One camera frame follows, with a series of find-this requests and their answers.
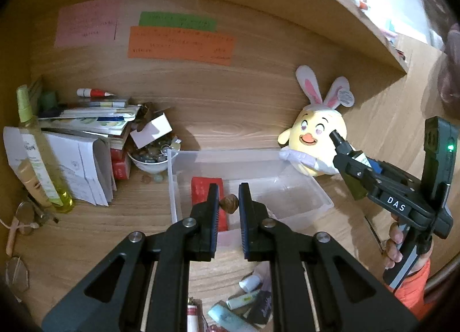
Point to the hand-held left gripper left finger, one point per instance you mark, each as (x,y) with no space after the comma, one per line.
(216,210)

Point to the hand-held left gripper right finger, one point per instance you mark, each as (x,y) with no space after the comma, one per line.
(242,210)

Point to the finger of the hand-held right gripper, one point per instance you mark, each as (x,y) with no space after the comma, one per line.
(374,167)
(354,170)

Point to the brown walnut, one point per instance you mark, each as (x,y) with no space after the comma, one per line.
(229,203)

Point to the dark green dropper bottle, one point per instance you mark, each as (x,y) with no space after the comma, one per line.
(355,189)

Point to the clear plastic bin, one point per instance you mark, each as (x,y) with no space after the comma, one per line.
(287,195)

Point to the white and green tube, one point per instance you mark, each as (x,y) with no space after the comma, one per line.
(240,300)

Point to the black packet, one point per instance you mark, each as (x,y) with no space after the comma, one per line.
(262,308)

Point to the small red and white tube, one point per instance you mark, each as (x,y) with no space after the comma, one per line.
(192,319)

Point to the person's right forearm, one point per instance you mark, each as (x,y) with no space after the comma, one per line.
(413,292)

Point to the person's right hand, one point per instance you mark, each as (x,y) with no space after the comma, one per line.
(393,246)

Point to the red packet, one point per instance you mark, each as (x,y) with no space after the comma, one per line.
(199,192)

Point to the yellow chick plush toy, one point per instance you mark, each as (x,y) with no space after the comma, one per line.
(316,127)

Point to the clear bottle with white cap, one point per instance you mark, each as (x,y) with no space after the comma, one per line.
(248,283)

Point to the white bowl of marbles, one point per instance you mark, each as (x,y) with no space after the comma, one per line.
(147,166)

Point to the small white box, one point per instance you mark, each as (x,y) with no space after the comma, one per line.
(151,131)

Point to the red box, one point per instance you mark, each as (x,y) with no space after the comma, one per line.
(118,154)
(121,170)

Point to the teal tube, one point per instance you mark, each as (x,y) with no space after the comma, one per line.
(224,317)

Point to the white folded papers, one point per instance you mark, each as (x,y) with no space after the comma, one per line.
(82,167)

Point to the stack of books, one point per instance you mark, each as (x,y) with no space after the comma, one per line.
(90,116)

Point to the orange paper note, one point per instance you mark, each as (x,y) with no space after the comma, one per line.
(179,46)

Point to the wooden shelf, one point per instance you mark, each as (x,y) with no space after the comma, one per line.
(323,5)

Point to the red and white marker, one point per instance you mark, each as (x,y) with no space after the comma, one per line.
(95,93)

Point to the beige cream tube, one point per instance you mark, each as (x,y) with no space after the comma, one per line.
(28,181)

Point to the round eyeglasses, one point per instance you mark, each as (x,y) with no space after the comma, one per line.
(25,214)

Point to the yellow-green spray bottle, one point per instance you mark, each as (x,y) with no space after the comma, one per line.
(36,145)

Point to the green paper note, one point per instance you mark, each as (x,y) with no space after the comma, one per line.
(176,21)

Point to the dark green cup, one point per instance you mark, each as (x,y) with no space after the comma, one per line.
(48,100)

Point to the pink paper note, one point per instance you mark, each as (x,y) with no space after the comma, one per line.
(86,23)

